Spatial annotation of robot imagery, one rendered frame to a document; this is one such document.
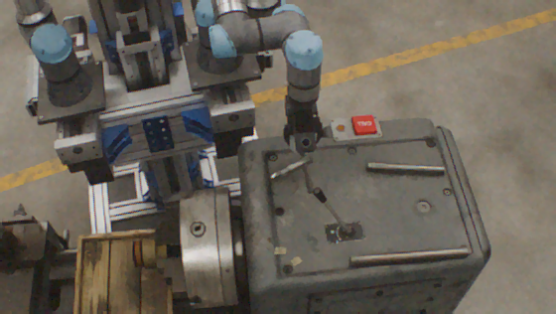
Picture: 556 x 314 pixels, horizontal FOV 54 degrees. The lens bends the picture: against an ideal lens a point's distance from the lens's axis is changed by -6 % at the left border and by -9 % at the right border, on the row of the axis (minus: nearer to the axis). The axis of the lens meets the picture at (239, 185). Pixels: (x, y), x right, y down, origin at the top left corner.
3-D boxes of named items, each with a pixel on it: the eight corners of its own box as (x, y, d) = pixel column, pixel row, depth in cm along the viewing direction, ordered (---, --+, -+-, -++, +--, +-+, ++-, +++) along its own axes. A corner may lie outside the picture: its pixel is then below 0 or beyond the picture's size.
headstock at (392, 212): (420, 188, 186) (447, 110, 154) (457, 323, 160) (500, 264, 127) (242, 206, 187) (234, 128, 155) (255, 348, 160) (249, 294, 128)
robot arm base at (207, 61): (194, 47, 187) (190, 24, 179) (238, 39, 188) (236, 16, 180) (201, 78, 179) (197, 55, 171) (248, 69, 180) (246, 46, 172)
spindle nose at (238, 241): (243, 222, 169) (240, 193, 149) (249, 291, 160) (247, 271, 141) (233, 223, 169) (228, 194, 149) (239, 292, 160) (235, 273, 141)
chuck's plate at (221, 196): (232, 212, 176) (225, 167, 147) (241, 314, 163) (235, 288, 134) (221, 213, 176) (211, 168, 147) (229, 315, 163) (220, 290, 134)
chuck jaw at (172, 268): (198, 253, 151) (200, 293, 143) (200, 263, 155) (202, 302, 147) (156, 256, 151) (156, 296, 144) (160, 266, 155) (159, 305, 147)
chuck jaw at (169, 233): (198, 235, 156) (193, 193, 152) (197, 242, 151) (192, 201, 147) (157, 237, 156) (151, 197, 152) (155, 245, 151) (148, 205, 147)
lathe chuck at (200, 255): (220, 213, 176) (211, 168, 147) (229, 315, 163) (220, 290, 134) (192, 216, 176) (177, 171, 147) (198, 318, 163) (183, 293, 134)
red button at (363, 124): (371, 118, 155) (372, 113, 153) (376, 135, 152) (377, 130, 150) (350, 120, 155) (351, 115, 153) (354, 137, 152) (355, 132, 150)
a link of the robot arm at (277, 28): (254, 5, 125) (264, 37, 119) (303, -2, 125) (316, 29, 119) (255, 32, 131) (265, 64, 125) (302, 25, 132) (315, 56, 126)
